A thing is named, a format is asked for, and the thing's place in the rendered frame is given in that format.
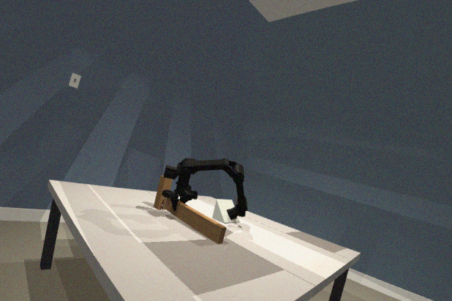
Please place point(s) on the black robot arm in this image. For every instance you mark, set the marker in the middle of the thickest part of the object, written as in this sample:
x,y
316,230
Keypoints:
x,y
190,166

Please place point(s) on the brown wooden board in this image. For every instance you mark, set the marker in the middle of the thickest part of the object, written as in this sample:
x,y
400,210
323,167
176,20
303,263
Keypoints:
x,y
203,224

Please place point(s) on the wooden post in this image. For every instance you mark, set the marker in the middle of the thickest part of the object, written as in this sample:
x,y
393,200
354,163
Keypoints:
x,y
164,184

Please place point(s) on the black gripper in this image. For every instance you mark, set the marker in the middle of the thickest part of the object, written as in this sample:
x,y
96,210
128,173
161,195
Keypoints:
x,y
174,195

